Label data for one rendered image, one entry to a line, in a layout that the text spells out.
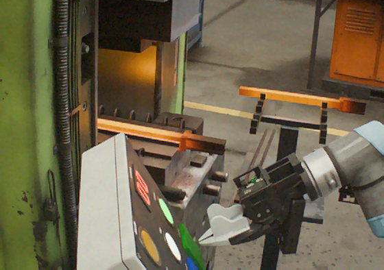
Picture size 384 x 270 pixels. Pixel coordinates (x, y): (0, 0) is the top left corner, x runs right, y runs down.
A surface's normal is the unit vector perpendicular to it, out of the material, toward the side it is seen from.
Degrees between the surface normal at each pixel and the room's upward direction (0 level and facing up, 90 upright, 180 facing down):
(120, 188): 30
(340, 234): 0
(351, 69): 90
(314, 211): 0
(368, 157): 71
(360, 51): 92
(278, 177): 90
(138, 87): 90
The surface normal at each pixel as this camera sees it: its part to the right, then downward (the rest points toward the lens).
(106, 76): -0.29, 0.38
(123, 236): -0.44, -0.79
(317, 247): 0.06, -0.91
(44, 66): 0.95, 0.17
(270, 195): 0.14, 0.41
